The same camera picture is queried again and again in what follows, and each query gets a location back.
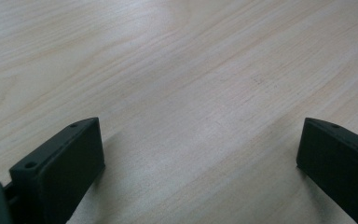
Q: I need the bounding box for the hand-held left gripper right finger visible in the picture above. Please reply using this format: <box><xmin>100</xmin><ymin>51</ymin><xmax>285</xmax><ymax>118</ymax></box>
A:
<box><xmin>296</xmin><ymin>117</ymin><xmax>358</xmax><ymax>224</ymax></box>

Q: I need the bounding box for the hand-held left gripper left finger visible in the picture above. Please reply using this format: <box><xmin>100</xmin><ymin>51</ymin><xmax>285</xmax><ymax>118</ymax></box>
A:
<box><xmin>8</xmin><ymin>117</ymin><xmax>106</xmax><ymax>224</ymax></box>

